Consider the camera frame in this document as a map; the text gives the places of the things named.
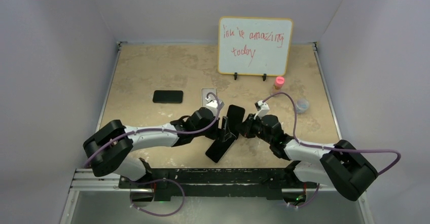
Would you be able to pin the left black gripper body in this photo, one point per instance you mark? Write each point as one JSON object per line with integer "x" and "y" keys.
{"x": 212, "y": 132}

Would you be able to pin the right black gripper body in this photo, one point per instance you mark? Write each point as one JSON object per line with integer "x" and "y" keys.
{"x": 253, "y": 128}

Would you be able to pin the black phone without case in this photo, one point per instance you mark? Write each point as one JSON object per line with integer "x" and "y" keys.
{"x": 218, "y": 148}

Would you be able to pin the white phone case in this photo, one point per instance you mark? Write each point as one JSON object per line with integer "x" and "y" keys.
{"x": 207, "y": 95}

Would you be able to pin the black phone case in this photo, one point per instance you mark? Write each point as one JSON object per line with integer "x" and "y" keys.
{"x": 234, "y": 118}

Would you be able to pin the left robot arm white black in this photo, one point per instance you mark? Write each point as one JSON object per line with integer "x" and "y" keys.
{"x": 108, "y": 149}

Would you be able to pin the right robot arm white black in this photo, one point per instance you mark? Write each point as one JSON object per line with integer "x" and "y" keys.
{"x": 337, "y": 165}

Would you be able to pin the clear round lid container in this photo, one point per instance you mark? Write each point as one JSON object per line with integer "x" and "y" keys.
{"x": 302, "y": 105}

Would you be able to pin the pink capped small bottle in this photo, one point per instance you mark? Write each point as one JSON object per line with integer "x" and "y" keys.
{"x": 277, "y": 85}

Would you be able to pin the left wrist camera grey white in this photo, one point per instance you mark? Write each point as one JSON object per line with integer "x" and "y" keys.
{"x": 210, "y": 103}

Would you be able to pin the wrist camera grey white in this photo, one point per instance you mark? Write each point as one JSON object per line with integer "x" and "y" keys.
{"x": 210, "y": 103}
{"x": 262, "y": 109}

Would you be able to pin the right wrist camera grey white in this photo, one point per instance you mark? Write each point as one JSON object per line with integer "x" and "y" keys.
{"x": 262, "y": 109}

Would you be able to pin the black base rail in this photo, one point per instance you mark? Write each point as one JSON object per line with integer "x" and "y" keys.
{"x": 268, "y": 183}

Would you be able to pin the white board yellow frame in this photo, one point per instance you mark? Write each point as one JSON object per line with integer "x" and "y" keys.
{"x": 254, "y": 46}

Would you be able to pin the aluminium frame rail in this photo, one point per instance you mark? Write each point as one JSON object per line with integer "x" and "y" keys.
{"x": 94, "y": 199}

